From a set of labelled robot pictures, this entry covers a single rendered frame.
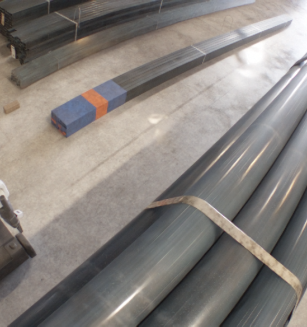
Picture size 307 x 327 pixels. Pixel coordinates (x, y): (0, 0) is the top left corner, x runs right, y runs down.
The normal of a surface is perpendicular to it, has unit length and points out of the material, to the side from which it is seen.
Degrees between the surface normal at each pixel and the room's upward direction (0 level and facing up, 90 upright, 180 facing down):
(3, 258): 0
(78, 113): 0
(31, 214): 0
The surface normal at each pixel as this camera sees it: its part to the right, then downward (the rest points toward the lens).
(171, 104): 0.19, -0.59
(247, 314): -0.35, -0.84
